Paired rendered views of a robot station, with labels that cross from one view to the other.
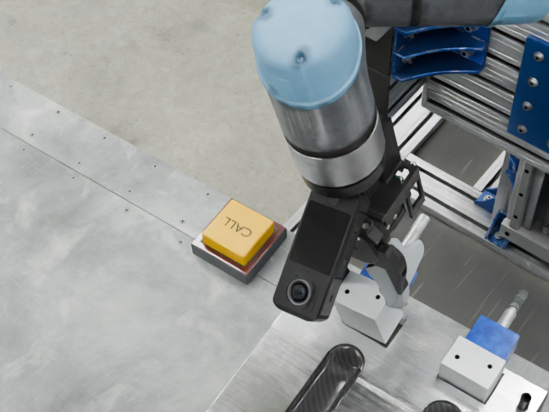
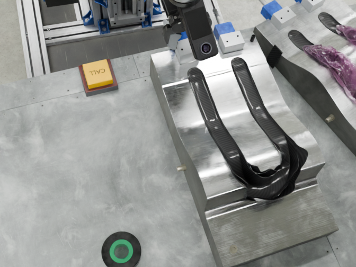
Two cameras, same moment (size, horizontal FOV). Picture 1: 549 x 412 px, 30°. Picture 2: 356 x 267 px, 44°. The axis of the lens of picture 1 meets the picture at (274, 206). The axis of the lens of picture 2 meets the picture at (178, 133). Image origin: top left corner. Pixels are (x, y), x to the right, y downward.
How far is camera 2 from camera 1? 0.53 m
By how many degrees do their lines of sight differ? 34
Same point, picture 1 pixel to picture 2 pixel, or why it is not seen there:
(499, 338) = (227, 27)
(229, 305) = (121, 100)
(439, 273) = (98, 58)
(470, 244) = (96, 41)
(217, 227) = (90, 78)
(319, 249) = (201, 27)
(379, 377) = (210, 69)
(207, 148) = not seen: outside the picture
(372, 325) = not seen: hidden behind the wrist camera
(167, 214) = (59, 92)
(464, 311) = not seen: hidden behind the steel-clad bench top
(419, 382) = (221, 60)
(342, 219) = (201, 10)
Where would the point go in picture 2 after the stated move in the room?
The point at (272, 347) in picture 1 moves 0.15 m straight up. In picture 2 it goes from (170, 91) to (175, 53)
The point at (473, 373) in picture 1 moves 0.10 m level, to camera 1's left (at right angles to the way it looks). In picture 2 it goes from (236, 41) to (214, 71)
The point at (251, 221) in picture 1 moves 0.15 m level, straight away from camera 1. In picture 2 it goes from (99, 65) to (48, 36)
